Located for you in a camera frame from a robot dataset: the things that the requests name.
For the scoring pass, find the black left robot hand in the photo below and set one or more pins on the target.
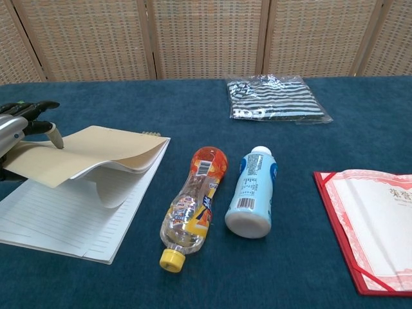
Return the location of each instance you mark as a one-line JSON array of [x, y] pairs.
[[19, 124]]

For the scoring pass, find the spiral bound lined notepad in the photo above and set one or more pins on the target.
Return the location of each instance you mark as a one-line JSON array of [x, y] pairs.
[[96, 167]]

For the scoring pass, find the teal tablecloth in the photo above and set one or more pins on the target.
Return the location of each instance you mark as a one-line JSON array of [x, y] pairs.
[[206, 135]]

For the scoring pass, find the clear bottle with yellow cap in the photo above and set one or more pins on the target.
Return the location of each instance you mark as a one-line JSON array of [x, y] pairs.
[[193, 206]]

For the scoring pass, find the woven folding screen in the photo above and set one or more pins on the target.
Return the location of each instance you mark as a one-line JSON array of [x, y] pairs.
[[206, 38]]

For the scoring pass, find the light blue milk bottle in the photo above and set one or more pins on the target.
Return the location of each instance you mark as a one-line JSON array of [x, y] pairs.
[[252, 196]]

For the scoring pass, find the striped cloth in plastic bag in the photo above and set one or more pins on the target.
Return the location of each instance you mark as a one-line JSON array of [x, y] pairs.
[[273, 99]]

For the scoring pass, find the red certificate folder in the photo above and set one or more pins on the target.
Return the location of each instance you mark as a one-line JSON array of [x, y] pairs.
[[376, 225]]

